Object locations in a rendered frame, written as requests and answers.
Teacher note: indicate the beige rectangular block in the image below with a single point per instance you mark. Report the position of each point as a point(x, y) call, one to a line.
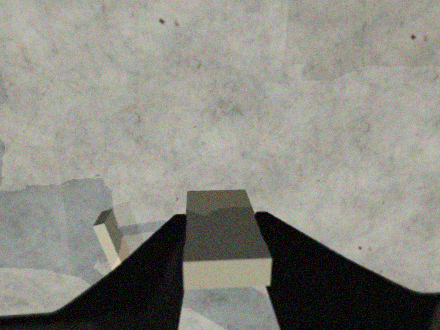
point(111, 238)
point(224, 247)

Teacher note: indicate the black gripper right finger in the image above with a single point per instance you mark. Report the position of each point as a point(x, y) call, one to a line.
point(314, 288)

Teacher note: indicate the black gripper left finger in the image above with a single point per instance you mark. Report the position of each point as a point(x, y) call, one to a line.
point(144, 292)

